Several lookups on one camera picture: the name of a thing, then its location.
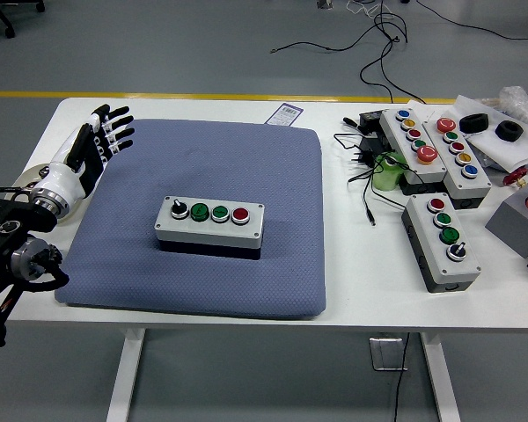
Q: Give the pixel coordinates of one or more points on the blue-grey padded mat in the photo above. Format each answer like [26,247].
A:
[246,154]

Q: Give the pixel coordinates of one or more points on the cream shallow dish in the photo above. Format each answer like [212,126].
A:
[26,175]

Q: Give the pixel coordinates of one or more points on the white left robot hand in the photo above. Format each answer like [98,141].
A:
[66,180]

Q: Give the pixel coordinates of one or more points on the black power adapter box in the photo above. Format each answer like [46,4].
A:
[371,121]

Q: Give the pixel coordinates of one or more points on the red knob part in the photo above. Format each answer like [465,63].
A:
[514,177]

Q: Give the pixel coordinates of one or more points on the light green tape roll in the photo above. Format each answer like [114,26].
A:
[385,178]

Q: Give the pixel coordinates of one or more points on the purple and white label card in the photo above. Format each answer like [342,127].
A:
[285,114]

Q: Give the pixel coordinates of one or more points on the silver floor socket plate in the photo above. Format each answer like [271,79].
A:
[380,358]

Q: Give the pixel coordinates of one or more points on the clear bubble wrap bag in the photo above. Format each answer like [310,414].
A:
[521,103]

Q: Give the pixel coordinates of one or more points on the white table leg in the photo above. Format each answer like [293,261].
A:
[123,378]
[442,382]

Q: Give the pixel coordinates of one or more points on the white paper sheet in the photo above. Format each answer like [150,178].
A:
[501,149]

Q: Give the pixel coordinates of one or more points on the grey five-button box, mushroom end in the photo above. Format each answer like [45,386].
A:
[468,184]

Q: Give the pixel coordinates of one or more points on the grey block box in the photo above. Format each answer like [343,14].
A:
[515,224]

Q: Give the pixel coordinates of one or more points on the grey five-button box, blue end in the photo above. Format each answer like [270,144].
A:
[400,134]

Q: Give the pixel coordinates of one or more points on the black office chair base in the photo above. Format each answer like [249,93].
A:
[4,13]

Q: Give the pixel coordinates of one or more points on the grey four-button control box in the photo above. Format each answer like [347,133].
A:
[211,233]
[427,246]

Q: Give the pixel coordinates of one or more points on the black gear with silver hub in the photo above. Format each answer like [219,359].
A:
[53,257]

